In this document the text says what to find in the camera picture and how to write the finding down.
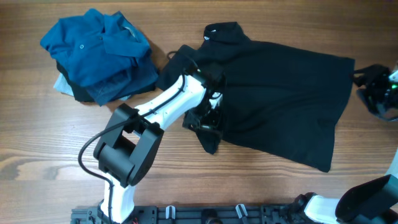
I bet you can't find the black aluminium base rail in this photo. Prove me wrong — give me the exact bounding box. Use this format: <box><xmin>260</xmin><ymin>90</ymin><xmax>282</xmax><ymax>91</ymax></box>
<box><xmin>70</xmin><ymin>203</ymin><xmax>312</xmax><ymax>224</ymax></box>

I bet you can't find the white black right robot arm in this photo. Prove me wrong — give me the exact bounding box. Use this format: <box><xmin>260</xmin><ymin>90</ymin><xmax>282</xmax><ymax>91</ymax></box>
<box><xmin>289</xmin><ymin>64</ymin><xmax>397</xmax><ymax>224</ymax></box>

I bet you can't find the folded dark navy garment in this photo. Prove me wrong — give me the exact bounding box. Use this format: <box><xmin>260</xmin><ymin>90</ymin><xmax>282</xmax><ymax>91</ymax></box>
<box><xmin>85</xmin><ymin>58</ymin><xmax>158</xmax><ymax>106</ymax></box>

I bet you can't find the black polo shirt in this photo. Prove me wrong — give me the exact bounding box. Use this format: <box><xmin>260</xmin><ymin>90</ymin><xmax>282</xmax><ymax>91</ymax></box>
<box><xmin>156</xmin><ymin>22</ymin><xmax>355</xmax><ymax>172</ymax></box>

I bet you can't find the folded black garment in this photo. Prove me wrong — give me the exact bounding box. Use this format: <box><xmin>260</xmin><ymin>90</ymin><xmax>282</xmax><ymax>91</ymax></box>
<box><xmin>57</xmin><ymin>62</ymin><xmax>94</xmax><ymax>103</ymax></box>

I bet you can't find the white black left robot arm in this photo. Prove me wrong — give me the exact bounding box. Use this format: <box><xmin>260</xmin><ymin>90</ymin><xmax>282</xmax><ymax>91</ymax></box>
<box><xmin>93</xmin><ymin>63</ymin><xmax>226</xmax><ymax>223</ymax></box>

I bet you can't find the folded light grey garment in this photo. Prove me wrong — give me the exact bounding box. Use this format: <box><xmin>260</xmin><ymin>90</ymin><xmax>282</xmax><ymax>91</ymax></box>
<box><xmin>53</xmin><ymin>73</ymin><xmax>74</xmax><ymax>96</ymax></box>

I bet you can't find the blue polo shirt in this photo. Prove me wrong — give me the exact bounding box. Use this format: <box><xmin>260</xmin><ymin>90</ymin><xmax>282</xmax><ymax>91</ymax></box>
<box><xmin>40</xmin><ymin>9</ymin><xmax>152</xmax><ymax>87</ymax></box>

